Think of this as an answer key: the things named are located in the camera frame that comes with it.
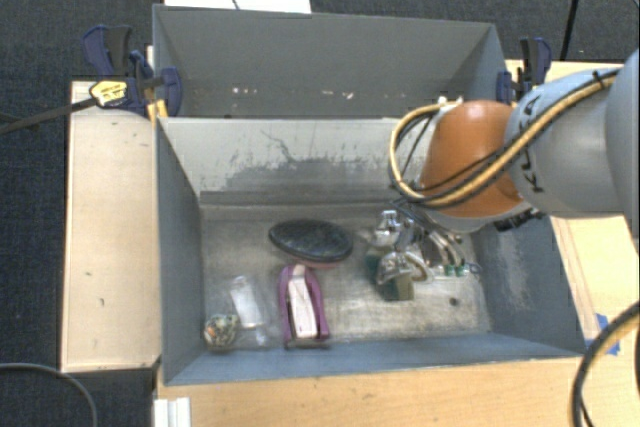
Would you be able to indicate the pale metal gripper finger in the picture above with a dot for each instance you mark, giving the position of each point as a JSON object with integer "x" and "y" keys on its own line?
{"x": 388, "y": 226}
{"x": 394, "y": 268}

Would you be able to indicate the black oval brush pink base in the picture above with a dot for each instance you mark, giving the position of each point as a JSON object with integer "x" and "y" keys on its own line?
{"x": 310, "y": 242}

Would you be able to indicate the purple and white stapler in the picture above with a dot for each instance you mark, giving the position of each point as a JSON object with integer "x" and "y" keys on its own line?
{"x": 302, "y": 305}

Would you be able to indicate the clear plastic bottle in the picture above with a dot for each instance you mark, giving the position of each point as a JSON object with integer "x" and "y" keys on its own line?
{"x": 246, "y": 305}

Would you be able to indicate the grey metal bin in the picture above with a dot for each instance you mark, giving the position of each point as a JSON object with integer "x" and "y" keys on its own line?
{"x": 310, "y": 65}

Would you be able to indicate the speckled ball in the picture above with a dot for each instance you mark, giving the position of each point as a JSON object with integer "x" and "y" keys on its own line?
{"x": 221, "y": 331}

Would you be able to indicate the pale wood board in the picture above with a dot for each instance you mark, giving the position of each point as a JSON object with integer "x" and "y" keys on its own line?
{"x": 110, "y": 235}

